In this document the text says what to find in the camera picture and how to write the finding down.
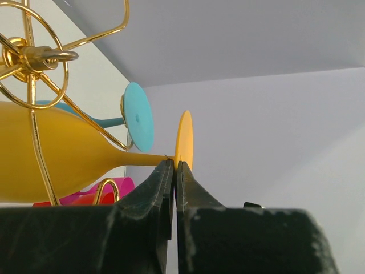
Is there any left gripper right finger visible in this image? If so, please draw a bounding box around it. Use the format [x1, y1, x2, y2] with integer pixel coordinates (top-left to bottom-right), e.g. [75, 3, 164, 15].
[175, 162, 339, 273]

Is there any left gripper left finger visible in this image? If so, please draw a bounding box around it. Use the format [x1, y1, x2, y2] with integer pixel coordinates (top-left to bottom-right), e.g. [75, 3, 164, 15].
[1, 160, 174, 273]

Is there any red wine glass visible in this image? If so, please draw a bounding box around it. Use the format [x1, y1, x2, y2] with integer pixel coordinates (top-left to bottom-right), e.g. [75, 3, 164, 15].
[33, 192, 115, 207]

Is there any orange wine glass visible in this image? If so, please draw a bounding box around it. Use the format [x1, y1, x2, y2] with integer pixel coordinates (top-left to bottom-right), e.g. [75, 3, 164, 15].
[0, 100, 194, 203]

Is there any blue wine glass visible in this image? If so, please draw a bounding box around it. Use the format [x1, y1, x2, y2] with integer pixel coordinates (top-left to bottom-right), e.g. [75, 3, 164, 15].
[34, 82, 155, 152]

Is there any pink wine glass rear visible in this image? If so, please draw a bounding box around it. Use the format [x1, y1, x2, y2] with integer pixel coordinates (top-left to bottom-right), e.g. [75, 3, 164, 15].
[58, 176, 135, 206]

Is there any gold wire glass rack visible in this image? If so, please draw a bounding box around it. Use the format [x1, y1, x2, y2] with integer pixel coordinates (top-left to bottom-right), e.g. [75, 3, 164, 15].
[0, 0, 135, 207]

